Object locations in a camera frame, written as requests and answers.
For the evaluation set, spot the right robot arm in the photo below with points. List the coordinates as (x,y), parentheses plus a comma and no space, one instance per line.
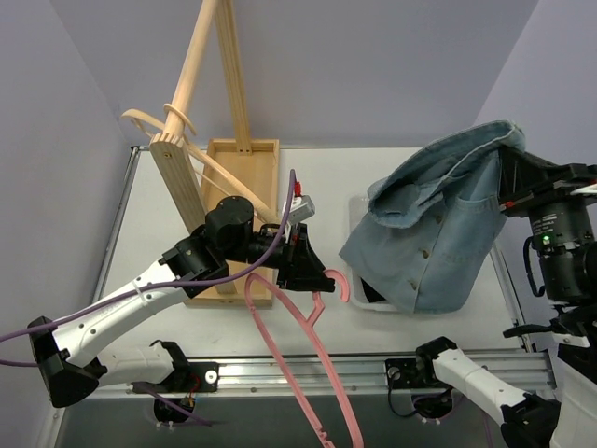
(565,243)

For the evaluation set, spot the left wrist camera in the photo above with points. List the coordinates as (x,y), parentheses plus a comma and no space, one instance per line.
(301,208)

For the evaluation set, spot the light blue denim shirt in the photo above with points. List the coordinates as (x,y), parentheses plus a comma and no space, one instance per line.
(461,172)

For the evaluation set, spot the beige plastic hanger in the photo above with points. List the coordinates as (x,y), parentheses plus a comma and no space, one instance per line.
(263,211)

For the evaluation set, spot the black skirt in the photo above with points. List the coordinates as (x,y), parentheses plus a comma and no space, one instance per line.
(371,295)

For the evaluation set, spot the white perforated plastic basket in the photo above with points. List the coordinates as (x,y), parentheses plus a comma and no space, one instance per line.
(407,271)

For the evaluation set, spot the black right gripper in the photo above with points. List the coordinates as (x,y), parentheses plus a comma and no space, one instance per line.
(533,195)

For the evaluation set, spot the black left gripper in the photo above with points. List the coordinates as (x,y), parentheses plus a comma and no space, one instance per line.
(293,257)

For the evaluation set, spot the aluminium right side rail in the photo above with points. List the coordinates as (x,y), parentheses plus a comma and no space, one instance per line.
(501,298)

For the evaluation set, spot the pink plastic hanger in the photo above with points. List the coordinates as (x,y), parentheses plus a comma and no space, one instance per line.
(307,324)

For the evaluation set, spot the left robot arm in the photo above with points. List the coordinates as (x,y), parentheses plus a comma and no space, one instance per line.
(76,357)

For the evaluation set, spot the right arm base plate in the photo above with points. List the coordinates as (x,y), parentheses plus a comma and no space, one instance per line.
(433,400)

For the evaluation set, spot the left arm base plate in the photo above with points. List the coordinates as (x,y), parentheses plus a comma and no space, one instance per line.
(176,397)

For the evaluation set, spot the wooden clothes rack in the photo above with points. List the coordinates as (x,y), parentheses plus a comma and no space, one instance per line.
(196,189)

